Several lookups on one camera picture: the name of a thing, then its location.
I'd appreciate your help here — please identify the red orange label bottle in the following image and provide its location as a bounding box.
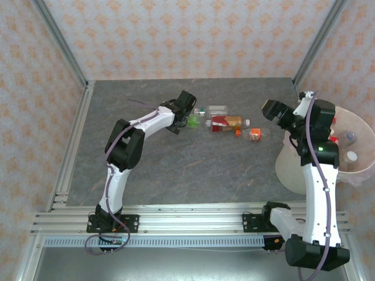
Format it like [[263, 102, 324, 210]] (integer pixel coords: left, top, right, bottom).
[[204, 115, 251, 133]]

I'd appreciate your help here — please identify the green label plastic bottle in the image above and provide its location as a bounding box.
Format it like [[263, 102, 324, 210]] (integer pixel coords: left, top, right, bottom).
[[186, 114, 202, 129]]

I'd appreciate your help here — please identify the aluminium frame leg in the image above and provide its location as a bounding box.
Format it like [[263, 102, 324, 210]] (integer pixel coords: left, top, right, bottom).
[[14, 234, 45, 281], [336, 234, 364, 281]]

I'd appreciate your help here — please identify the clear bottle white green cap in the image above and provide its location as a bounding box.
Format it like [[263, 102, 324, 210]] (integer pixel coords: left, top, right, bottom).
[[193, 105, 229, 118]]

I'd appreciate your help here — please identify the aluminium frame post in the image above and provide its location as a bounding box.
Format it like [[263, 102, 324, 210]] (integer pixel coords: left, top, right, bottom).
[[30, 0, 89, 88], [292, 0, 351, 86]]

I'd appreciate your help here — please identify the grey metal shelf panel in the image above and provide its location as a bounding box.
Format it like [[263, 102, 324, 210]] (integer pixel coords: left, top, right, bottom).
[[32, 247, 349, 281]]

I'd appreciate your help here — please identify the beige bin with pink liner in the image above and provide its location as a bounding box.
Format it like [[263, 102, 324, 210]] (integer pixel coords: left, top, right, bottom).
[[275, 104, 375, 196]]

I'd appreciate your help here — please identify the grey slotted cable duct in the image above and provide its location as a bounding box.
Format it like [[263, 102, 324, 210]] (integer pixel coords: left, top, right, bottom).
[[43, 236, 266, 249]]

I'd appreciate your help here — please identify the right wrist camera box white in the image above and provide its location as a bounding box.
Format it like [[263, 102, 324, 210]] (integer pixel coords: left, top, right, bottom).
[[292, 90, 319, 116]]

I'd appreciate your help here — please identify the orange label bottle orange cap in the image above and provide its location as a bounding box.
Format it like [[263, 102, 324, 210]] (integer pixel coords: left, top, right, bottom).
[[235, 127, 271, 143]]

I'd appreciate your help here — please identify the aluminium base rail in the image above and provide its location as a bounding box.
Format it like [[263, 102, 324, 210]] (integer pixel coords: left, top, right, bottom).
[[30, 204, 352, 237]]

